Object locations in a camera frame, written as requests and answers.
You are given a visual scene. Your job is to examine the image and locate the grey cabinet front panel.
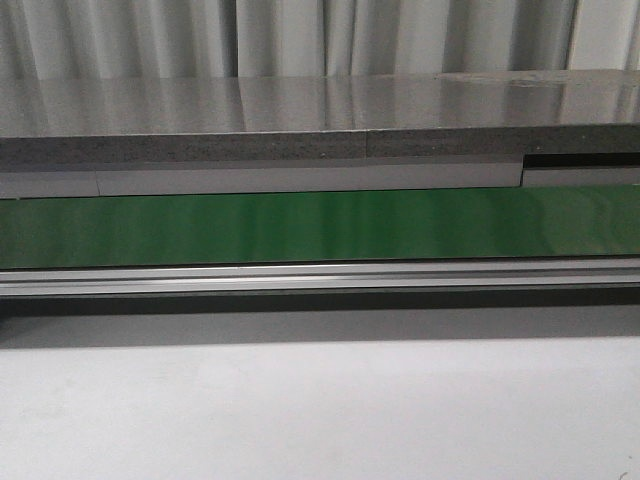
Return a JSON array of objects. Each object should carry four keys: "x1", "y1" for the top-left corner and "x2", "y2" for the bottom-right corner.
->
[{"x1": 1, "y1": 154, "x2": 523, "y2": 199}]

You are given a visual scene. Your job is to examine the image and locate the green conveyor belt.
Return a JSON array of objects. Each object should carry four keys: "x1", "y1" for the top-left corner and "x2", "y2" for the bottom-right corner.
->
[{"x1": 1, "y1": 185, "x2": 639, "y2": 269}]

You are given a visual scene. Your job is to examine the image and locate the grey stone countertop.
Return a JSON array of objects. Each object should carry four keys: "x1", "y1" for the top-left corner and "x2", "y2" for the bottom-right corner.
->
[{"x1": 1, "y1": 70, "x2": 639, "y2": 170}]

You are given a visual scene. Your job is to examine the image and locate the grey cabinet drawer right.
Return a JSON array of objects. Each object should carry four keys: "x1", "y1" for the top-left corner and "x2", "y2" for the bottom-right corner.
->
[{"x1": 521, "y1": 152, "x2": 639, "y2": 187}]

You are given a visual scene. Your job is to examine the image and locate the white pleated curtain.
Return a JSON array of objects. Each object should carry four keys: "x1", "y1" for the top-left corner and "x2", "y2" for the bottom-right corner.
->
[{"x1": 1, "y1": 1, "x2": 639, "y2": 79}]

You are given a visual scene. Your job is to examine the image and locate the aluminium conveyor side rail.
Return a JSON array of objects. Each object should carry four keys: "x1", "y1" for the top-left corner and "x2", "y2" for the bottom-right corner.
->
[{"x1": 1, "y1": 257, "x2": 639, "y2": 298}]

